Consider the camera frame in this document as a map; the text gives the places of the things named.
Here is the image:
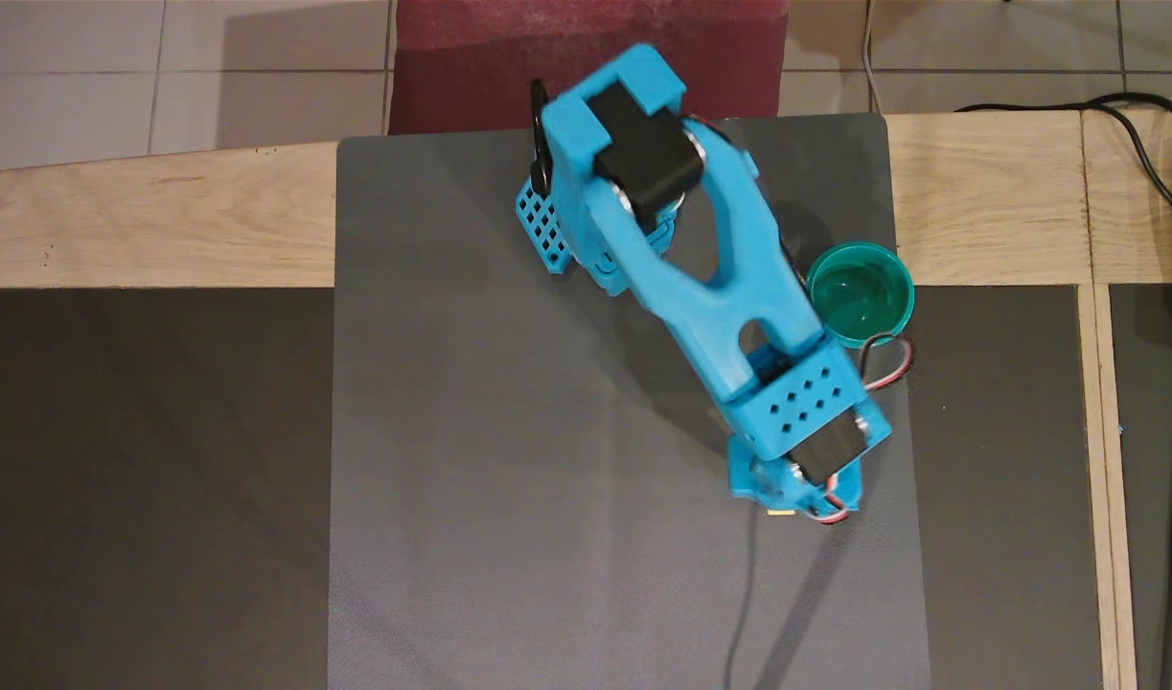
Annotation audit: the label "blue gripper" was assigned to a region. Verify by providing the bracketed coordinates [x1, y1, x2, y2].
[727, 410, 894, 525]

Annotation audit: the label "green plastic cup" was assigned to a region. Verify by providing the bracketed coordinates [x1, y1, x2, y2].
[805, 241, 916, 349]

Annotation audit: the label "dark grey work mat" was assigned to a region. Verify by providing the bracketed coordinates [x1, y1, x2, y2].
[328, 112, 933, 690]

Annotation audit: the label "dark red cloth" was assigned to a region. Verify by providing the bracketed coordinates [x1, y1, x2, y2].
[387, 0, 791, 136]

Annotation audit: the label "red black servo wires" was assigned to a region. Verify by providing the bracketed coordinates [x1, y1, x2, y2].
[857, 333, 915, 393]

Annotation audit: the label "white cable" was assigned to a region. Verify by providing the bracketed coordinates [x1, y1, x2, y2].
[861, 0, 881, 115]

